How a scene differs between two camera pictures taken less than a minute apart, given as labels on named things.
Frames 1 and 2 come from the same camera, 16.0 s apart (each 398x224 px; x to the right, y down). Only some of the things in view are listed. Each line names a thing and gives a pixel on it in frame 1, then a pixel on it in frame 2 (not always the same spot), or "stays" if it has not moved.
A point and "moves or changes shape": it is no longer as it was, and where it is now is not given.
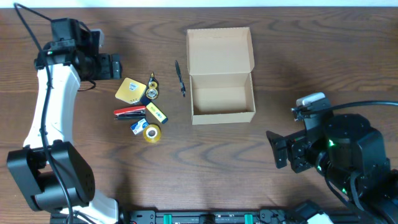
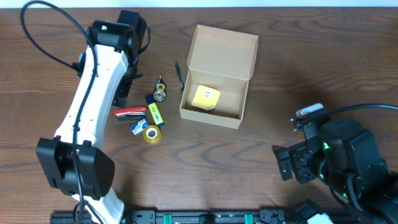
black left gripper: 109,66 → 123,90
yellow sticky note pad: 130,91 → 206,98
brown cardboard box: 220,63 moves or changes shape
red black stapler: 136,112 stays
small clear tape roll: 153,88 → 160,93
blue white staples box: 138,127 stays
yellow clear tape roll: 152,133 stays
